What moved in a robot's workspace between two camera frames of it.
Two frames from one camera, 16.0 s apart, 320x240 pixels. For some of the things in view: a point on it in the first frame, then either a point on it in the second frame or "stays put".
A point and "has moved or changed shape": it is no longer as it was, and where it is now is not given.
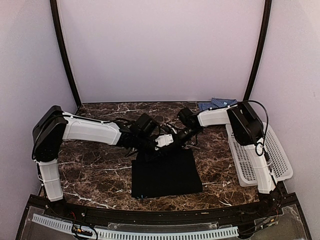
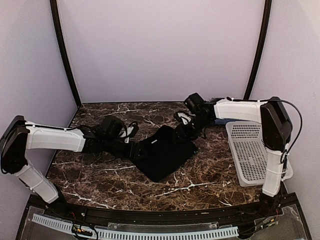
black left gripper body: [149, 156] -> [132, 150]
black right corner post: [264, 38] stays put
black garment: [167, 172] has moved or changed shape
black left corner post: [55, 13] stays put
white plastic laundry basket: [278, 161] stays put
